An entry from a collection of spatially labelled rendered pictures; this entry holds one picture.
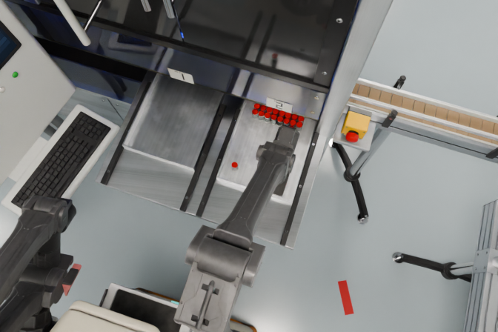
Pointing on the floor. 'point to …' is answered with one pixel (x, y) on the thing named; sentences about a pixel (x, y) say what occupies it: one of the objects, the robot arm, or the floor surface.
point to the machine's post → (362, 38)
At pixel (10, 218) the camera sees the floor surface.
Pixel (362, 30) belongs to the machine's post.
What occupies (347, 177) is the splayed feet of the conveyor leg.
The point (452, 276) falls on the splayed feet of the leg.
